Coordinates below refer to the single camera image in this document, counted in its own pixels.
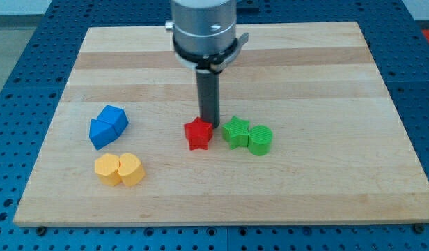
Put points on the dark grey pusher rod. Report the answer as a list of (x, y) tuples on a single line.
[(208, 97)]

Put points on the red star block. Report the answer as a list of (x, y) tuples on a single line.
[(198, 134)]

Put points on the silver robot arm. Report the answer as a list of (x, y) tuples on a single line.
[(205, 40)]

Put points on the green star block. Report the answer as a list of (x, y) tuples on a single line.
[(236, 132)]

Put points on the green cylinder block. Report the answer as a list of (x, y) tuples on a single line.
[(260, 140)]

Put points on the blue cube block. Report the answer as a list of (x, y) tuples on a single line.
[(114, 116)]

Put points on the wooden board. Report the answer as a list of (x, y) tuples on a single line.
[(339, 154)]

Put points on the yellow pentagon block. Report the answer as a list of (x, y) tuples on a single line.
[(106, 168)]

